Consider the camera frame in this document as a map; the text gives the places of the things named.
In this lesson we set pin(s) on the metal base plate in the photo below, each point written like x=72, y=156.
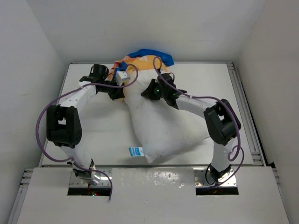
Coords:
x=83, y=179
x=228, y=180

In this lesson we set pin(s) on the white pillow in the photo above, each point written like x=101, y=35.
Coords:
x=161, y=130

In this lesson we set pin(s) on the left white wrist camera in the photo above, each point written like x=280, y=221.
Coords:
x=121, y=77

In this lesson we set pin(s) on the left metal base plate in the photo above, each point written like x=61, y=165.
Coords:
x=83, y=179

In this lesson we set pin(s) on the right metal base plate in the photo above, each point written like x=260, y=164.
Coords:
x=228, y=180

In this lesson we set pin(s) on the white front cover board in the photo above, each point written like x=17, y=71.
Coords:
x=153, y=196

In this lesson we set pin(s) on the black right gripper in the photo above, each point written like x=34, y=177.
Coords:
x=149, y=92

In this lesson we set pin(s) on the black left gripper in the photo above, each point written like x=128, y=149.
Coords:
x=117, y=94

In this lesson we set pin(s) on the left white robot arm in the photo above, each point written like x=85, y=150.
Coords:
x=63, y=122

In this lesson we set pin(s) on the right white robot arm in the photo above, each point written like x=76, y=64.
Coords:
x=222, y=123

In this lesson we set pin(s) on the blue white pillow tag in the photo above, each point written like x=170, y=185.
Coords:
x=136, y=152

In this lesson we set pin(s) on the yellow blue printed pillowcase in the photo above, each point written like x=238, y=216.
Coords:
x=145, y=60

